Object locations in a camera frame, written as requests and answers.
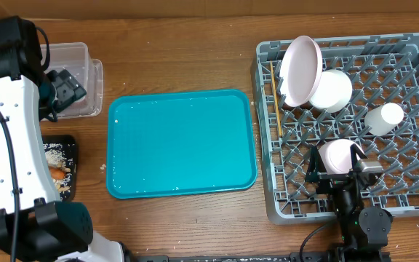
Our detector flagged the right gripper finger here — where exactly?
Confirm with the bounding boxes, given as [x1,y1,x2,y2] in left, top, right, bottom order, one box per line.
[306,146,326,183]
[350,143,367,164]

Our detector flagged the small white bowl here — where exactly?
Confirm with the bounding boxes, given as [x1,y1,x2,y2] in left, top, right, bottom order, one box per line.
[319,139,363,174]

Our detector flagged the small white cup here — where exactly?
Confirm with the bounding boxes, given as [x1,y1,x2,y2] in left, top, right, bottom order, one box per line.
[364,103,404,136]

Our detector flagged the wooden chopstick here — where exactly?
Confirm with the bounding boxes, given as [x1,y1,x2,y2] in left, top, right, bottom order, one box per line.
[270,61,284,138]
[269,60,282,138]

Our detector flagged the white saucer plate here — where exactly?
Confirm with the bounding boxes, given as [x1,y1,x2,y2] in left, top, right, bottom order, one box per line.
[309,69,353,113]

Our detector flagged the rice and peanut scraps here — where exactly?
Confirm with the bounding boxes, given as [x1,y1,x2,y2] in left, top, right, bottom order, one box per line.
[44,142,78,201]

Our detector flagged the orange carrot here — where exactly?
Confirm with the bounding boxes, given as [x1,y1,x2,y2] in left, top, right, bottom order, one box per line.
[49,167,66,180]

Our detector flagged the large white plate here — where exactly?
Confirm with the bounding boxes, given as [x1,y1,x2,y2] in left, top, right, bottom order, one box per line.
[279,36,322,107]

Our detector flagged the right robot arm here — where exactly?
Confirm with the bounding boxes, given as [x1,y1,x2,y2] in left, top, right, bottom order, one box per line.
[299,143,393,261]

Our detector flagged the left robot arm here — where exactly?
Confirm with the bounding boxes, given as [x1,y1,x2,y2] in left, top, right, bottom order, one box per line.
[0,16,132,262]

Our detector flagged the grey dishwasher rack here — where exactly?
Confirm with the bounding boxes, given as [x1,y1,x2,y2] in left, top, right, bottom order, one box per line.
[252,33,419,225]

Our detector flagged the clear plastic bin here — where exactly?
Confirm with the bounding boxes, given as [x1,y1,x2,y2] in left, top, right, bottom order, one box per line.
[0,41,104,121]

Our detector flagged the teal serving tray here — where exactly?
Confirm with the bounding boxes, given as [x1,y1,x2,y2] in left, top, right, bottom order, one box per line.
[105,89,258,199]

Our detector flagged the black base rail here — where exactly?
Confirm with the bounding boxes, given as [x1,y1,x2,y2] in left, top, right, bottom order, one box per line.
[132,252,339,262]

